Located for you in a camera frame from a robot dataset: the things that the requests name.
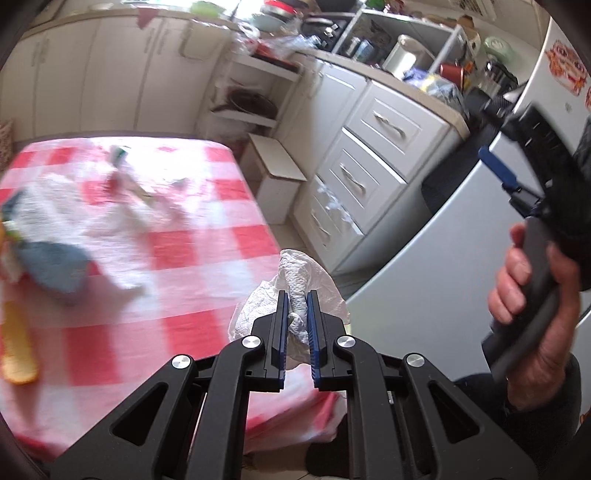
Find person's right hand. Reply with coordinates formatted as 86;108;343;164
486;223;584;411

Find cream lower kitchen cabinets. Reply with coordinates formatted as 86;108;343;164
1;12;232;142

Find clear plastic bottle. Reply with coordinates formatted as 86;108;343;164
109;145;190;219

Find white drawer cabinet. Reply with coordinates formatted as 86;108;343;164
273;54;469;275

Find white refrigerator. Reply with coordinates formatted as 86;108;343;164
348;19;590;380

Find red white checkered tablecloth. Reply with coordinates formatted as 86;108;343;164
1;138;290;461

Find white corner shelf rack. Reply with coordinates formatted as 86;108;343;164
194;52;304;144

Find white metal counter rack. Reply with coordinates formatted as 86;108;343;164
332;9;472;79

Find blue juice carton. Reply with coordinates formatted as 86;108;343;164
1;190;90;304

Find white paper tissue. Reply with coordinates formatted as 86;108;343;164
228;249;349;369

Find orange peel piece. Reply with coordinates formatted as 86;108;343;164
1;301;40;385

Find small white step stool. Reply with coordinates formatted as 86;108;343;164
239;134;307;225

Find white electric kettle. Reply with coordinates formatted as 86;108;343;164
382;34;435;79

